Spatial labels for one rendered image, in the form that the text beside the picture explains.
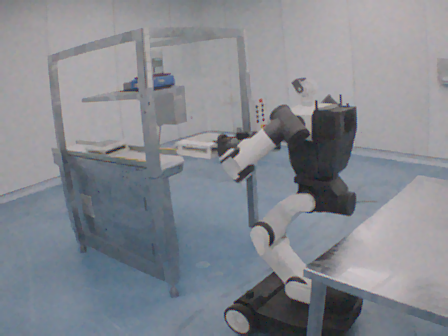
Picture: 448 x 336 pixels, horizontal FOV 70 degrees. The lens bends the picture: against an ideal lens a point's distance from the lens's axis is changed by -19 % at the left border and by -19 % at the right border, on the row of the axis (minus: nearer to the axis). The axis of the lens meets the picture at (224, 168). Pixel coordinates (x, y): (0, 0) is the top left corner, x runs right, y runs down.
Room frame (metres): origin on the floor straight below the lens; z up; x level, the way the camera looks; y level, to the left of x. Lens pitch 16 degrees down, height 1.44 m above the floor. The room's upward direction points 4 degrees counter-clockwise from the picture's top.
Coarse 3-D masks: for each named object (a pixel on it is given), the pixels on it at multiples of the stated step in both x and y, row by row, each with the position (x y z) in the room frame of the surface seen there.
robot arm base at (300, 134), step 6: (276, 108) 1.48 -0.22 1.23; (282, 108) 1.48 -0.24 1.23; (270, 114) 1.50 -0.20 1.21; (294, 132) 1.40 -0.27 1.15; (300, 132) 1.40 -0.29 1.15; (306, 132) 1.42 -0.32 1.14; (288, 138) 1.41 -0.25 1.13; (294, 138) 1.40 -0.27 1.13; (300, 138) 1.42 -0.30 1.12; (288, 144) 1.44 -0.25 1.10; (294, 144) 1.43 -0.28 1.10
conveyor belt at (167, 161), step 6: (78, 144) 3.09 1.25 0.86; (78, 150) 2.85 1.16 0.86; (84, 150) 2.82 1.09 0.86; (78, 156) 2.65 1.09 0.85; (120, 156) 2.48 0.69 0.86; (126, 156) 2.47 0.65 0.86; (132, 156) 2.45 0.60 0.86; (138, 156) 2.44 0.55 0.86; (144, 156) 2.42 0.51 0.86; (162, 156) 2.38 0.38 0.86; (168, 156) 2.37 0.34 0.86; (174, 156) 2.35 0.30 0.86; (162, 162) 2.23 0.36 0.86; (168, 162) 2.24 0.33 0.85; (174, 162) 2.26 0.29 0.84; (180, 162) 2.30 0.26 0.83; (162, 168) 2.18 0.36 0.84; (168, 168) 2.22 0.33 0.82
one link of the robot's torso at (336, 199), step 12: (300, 180) 1.62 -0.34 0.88; (312, 180) 1.58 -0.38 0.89; (324, 180) 1.56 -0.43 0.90; (336, 180) 1.58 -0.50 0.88; (324, 192) 1.54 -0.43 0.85; (336, 192) 1.51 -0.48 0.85; (348, 192) 1.52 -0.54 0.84; (324, 204) 1.55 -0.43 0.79; (336, 204) 1.50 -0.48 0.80; (348, 204) 1.47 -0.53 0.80
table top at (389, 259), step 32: (416, 192) 1.47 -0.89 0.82; (384, 224) 1.20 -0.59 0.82; (416, 224) 1.15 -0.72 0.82; (320, 256) 1.03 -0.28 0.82; (352, 256) 1.00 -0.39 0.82; (384, 256) 0.97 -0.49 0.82; (416, 256) 0.93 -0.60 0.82; (352, 288) 0.84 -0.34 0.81; (384, 288) 0.79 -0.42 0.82; (416, 288) 0.76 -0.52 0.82
